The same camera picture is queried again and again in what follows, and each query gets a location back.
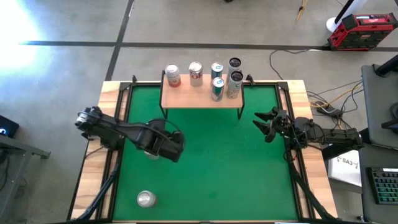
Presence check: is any wooden shelf with black frame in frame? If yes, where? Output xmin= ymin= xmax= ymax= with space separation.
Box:
xmin=159 ymin=70 xmax=246 ymax=121

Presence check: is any white Celsius can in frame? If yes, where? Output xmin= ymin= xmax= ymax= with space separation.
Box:
xmin=227 ymin=57 xmax=243 ymax=78
xmin=226 ymin=70 xmax=244 ymax=100

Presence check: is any green table mat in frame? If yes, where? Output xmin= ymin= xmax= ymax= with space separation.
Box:
xmin=112 ymin=84 xmax=299 ymax=222

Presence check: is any black power strip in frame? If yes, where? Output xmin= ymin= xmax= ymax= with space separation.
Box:
xmin=314 ymin=100 xmax=342 ymax=118

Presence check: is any silver Diet Coke can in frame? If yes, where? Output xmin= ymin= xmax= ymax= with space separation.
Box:
xmin=143 ymin=150 xmax=161 ymax=161
xmin=188 ymin=61 xmax=204 ymax=87

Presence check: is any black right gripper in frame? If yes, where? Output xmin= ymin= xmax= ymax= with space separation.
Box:
xmin=252 ymin=106 xmax=295 ymax=144

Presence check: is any red black toolbox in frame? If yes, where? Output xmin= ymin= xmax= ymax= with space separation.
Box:
xmin=327 ymin=12 xmax=398 ymax=52

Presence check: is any blue silver Red Bull can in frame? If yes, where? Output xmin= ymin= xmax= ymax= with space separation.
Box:
xmin=211 ymin=77 xmax=225 ymax=103
xmin=210 ymin=62 xmax=224 ymax=80

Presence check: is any black backlit keyboard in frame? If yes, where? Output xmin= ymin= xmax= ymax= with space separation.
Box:
xmin=366 ymin=167 xmax=398 ymax=206

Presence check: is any yellow tripod pole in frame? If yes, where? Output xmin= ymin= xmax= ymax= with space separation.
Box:
xmin=295 ymin=0 xmax=310 ymax=23

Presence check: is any white cylindrical post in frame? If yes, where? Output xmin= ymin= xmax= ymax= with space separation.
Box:
xmin=325 ymin=0 xmax=370 ymax=34

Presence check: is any white labelled box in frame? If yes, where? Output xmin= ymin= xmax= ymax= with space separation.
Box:
xmin=327 ymin=149 xmax=364 ymax=188

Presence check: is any grey metal desk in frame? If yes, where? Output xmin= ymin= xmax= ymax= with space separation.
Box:
xmin=0 ymin=133 xmax=52 ymax=224

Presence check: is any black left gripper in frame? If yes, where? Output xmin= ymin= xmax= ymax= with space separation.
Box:
xmin=143 ymin=120 xmax=187 ymax=164

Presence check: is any red white Spindrift can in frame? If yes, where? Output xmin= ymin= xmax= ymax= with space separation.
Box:
xmin=164 ymin=63 xmax=182 ymax=88
xmin=136 ymin=190 xmax=158 ymax=208

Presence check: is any black metal table frame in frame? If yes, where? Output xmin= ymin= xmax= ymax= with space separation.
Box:
xmin=67 ymin=74 xmax=338 ymax=224

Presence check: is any black device blue light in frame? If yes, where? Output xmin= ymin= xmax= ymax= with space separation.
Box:
xmin=0 ymin=114 xmax=20 ymax=138

